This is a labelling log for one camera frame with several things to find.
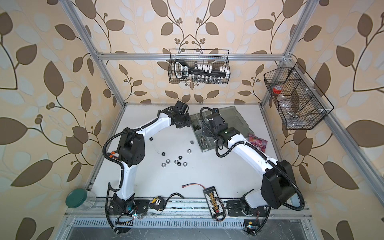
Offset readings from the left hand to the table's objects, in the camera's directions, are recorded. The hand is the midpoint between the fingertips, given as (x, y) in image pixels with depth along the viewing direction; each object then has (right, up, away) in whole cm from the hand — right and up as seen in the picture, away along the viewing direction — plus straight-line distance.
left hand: (191, 119), depth 96 cm
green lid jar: (-50, -36, -28) cm, 68 cm away
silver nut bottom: (-14, -25, -5) cm, 30 cm away
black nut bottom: (-7, -27, -7) cm, 28 cm away
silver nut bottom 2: (-9, -26, -5) cm, 28 cm away
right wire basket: (+55, +8, -22) cm, 60 cm away
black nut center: (-7, -24, -4) cm, 25 cm away
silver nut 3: (-17, -27, -7) cm, 32 cm away
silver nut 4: (-4, -27, -7) cm, 28 cm away
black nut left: (-18, -22, -2) cm, 28 cm away
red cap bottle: (+51, +18, -8) cm, 55 cm away
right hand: (+13, -4, -11) cm, 17 cm away
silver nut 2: (-1, -20, -2) cm, 20 cm away
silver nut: (0, -15, +3) cm, 15 cm away
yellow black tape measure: (-16, -42, -22) cm, 50 cm away
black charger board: (+12, -42, -20) cm, 48 cm away
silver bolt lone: (+9, -14, +3) cm, 17 cm away
